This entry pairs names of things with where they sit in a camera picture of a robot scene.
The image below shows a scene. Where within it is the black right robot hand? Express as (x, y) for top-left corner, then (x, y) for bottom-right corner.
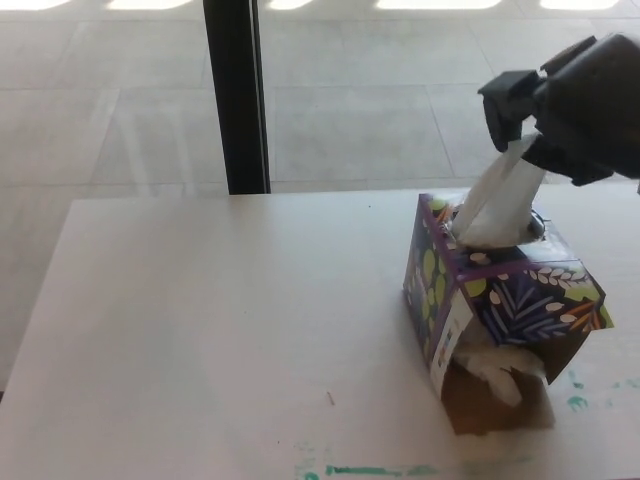
(477, 32), (640, 188)

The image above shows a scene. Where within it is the white facial tissue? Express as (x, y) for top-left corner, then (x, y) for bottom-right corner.
(451, 133), (547, 250)

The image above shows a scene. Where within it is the purple floral tissue box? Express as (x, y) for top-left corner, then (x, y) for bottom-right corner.
(402, 192), (616, 436)

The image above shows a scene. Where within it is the crumpled white tissue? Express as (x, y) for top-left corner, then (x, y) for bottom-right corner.
(452, 342), (547, 407)

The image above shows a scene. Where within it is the black window frame post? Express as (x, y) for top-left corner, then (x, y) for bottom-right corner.
(202, 0), (273, 196)

